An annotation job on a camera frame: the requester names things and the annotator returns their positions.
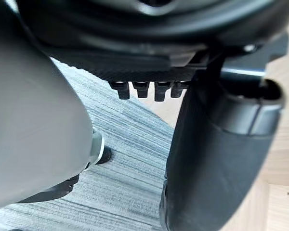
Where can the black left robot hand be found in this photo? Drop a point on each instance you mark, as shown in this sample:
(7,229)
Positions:
(207,154)

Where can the silver robot leg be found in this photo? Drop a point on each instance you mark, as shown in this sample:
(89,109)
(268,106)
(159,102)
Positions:
(31,115)

